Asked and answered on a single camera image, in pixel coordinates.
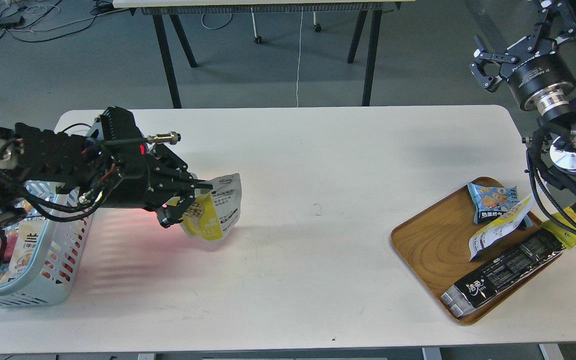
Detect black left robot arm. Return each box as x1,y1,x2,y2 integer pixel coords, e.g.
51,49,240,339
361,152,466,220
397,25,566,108
0,106,213,230

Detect snack bags inside basket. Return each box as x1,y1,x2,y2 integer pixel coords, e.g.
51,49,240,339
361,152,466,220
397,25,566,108
0,200,45,285

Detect blue snack packet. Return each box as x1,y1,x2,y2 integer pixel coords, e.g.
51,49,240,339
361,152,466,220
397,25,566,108
467,182,519,224

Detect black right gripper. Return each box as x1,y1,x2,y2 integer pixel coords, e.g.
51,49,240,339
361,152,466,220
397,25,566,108
470,0,576,112

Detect black leg background table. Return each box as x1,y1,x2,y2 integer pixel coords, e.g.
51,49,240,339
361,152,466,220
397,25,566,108
111,0,402,109

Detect wooden tray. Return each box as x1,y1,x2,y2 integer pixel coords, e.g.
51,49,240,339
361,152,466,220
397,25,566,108
390,177,563,325

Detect black tissue pack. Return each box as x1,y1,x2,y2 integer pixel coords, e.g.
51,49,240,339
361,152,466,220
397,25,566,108
439,229,566,318

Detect black floor cables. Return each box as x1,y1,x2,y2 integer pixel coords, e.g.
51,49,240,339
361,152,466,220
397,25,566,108
0,0,134,63

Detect white hanging cable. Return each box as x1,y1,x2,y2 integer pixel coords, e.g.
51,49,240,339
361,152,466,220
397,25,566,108
296,11,304,108

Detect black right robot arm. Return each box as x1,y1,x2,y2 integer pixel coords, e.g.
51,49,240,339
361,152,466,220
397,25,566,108
469,0,576,240

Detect white yellow snack bag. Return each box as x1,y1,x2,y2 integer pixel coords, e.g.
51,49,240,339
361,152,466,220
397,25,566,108
468,194,535,261

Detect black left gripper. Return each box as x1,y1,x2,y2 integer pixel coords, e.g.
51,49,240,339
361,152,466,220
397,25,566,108
101,155,214,228

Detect light blue plastic basket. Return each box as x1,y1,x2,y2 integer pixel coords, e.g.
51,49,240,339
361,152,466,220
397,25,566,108
0,200,93,308

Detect yellow white snack pouch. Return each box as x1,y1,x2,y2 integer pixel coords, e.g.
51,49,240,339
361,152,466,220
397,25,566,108
180,173,242,241

